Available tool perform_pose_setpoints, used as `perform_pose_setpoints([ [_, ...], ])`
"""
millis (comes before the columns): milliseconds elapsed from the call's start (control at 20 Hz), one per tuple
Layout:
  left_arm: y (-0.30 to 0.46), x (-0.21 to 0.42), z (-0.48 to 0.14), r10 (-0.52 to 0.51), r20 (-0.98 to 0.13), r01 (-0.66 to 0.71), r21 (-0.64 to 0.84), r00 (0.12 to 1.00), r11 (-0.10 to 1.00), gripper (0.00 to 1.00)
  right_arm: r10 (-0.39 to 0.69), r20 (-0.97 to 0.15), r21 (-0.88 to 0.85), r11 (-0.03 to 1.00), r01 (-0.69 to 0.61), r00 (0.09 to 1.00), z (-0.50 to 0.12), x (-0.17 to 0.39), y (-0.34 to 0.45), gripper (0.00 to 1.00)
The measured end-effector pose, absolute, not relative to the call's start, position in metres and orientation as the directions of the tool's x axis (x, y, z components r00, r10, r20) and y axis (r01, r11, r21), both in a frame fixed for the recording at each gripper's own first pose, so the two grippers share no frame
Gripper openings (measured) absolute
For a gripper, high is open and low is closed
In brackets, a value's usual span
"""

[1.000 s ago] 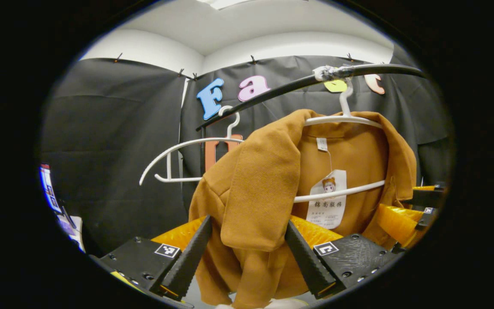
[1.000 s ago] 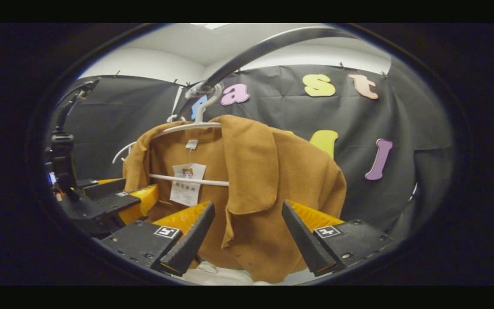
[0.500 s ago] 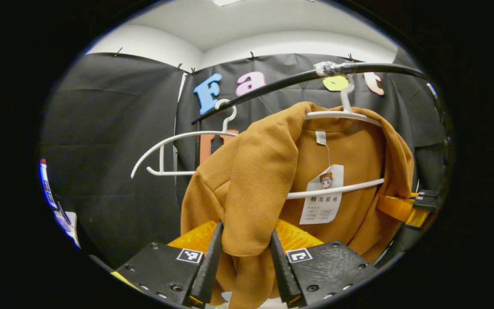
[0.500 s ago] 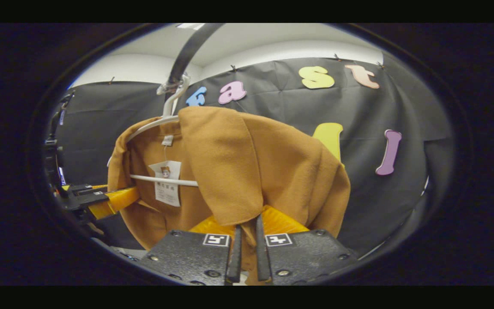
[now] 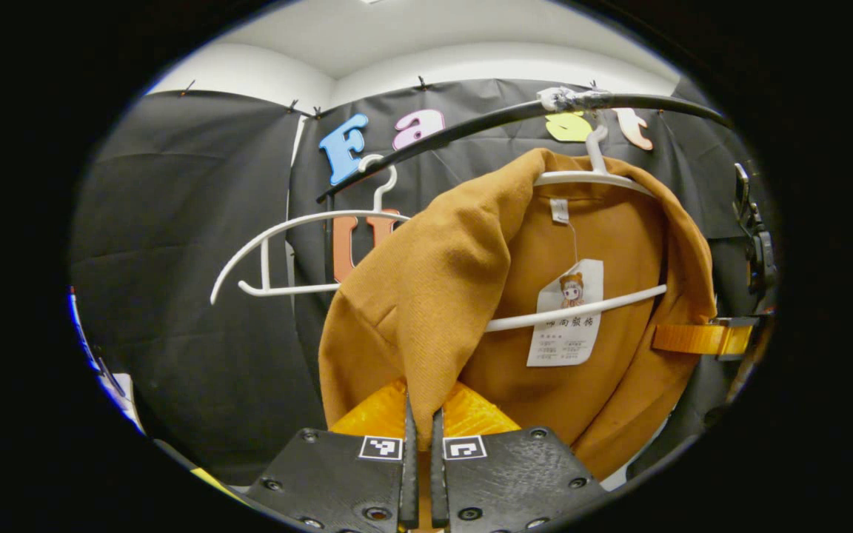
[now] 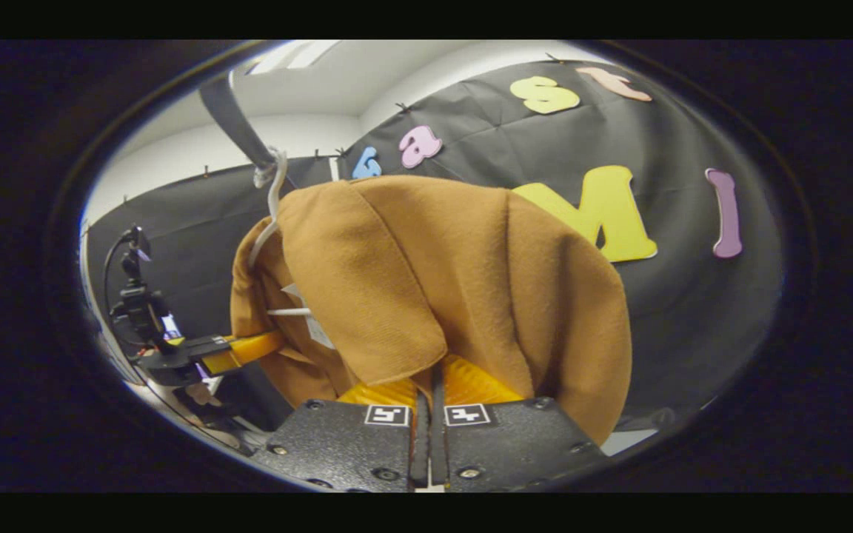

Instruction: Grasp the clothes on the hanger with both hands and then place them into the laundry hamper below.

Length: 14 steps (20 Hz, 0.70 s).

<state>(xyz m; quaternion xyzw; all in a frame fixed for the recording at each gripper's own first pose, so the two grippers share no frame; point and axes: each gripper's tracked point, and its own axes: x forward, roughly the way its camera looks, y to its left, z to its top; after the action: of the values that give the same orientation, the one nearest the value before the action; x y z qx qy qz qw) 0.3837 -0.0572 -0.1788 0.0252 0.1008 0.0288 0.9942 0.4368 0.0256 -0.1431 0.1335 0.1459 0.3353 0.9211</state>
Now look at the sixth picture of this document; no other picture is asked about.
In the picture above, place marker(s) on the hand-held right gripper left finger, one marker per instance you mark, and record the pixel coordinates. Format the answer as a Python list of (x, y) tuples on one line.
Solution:
[(352, 444)]

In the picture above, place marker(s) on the black clothes rack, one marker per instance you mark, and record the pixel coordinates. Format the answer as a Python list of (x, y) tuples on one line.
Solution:
[(234, 118)]

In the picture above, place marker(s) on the black backdrop cloth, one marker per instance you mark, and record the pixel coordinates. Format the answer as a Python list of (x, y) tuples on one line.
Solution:
[(693, 311)]

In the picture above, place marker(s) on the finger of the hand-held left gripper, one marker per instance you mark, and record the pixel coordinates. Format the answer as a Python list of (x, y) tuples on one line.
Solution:
[(249, 348)]

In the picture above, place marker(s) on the white plastic hanger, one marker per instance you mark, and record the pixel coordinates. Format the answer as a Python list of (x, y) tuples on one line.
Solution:
[(276, 192)]

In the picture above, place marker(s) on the brown shirt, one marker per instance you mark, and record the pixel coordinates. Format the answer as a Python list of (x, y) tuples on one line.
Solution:
[(412, 281)]

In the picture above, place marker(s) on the long ceiling light panel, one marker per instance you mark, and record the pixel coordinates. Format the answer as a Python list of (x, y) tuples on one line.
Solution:
[(293, 55)]

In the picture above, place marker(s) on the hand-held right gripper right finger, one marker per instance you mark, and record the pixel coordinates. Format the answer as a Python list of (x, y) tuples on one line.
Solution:
[(515, 444)]

